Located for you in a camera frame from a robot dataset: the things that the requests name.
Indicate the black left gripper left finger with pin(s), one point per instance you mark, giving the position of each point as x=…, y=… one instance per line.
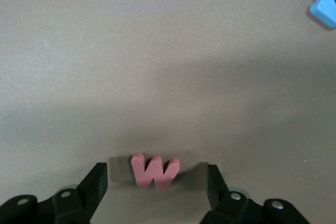
x=94, y=187

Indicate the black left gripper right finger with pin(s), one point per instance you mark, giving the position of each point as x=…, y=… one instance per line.
x=218, y=190

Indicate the pink foam letter w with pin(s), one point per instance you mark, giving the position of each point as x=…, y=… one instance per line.
x=155, y=174

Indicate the blue lowercase foam letter m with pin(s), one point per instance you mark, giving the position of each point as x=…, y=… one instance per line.
x=325, y=9

